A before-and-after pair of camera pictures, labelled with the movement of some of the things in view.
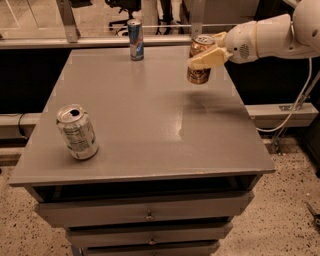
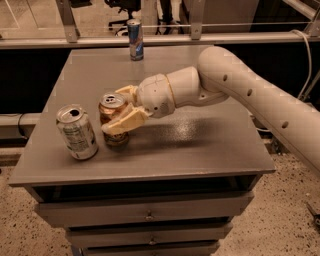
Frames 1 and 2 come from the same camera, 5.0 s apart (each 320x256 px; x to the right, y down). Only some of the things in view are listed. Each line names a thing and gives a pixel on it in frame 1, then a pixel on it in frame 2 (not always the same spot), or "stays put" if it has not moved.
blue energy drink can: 136,38 stays put
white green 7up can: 77,130 stays put
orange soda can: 199,43 → 110,104
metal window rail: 93,42 stays put
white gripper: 240,45 → 155,94
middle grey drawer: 146,235 stays put
